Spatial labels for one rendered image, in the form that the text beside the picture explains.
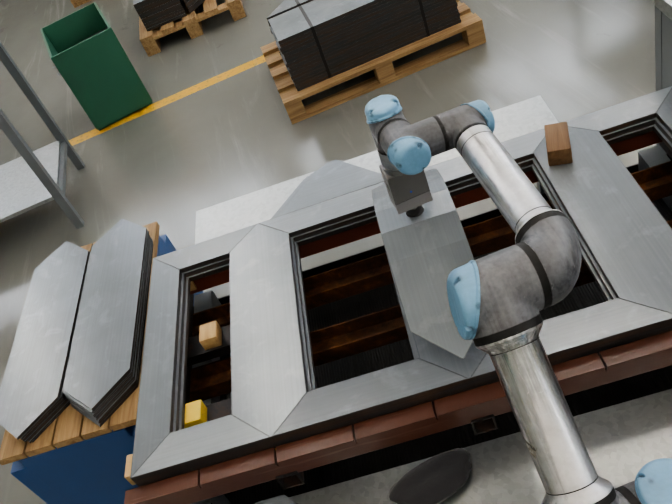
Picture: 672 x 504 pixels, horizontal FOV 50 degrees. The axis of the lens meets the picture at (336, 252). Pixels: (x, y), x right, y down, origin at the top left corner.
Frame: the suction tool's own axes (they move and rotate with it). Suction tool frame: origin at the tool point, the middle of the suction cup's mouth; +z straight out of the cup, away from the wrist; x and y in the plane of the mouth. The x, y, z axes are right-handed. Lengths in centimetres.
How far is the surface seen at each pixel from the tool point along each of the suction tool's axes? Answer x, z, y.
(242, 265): -28, 16, 46
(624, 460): 57, 34, -17
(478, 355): 32.0, 16.1, 1.4
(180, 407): 9, 19, 70
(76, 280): -55, 16, 97
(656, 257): 27, 16, -44
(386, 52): -240, 85, -49
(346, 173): -58, 23, 8
